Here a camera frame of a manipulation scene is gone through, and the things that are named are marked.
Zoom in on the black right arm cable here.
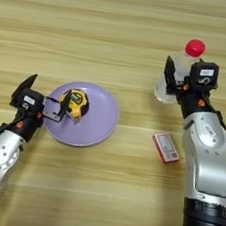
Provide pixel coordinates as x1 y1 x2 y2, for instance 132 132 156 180
199 92 226 147

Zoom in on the yellow black tape measure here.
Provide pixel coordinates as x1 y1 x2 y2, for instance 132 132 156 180
42 85 93 124

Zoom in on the purple round plate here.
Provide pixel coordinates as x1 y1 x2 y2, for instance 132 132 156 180
38 76 124 153

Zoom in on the gripper small black box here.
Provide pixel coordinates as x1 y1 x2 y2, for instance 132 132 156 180
17 87 47 114
187 59 221 91

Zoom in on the clear bottle with red cap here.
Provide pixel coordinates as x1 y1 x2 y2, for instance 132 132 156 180
152 34 208 109

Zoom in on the left gripper small black box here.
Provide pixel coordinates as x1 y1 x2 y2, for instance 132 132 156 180
17 87 47 114

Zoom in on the right gripper small black box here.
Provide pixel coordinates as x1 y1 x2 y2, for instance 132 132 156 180
187 59 221 91

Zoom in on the red white card box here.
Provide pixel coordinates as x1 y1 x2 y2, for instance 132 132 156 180
148 129 185 166

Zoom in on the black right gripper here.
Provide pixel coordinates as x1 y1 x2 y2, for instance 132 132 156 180
157 54 224 123

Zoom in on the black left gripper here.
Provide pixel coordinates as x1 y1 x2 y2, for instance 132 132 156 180
5 70 75 148

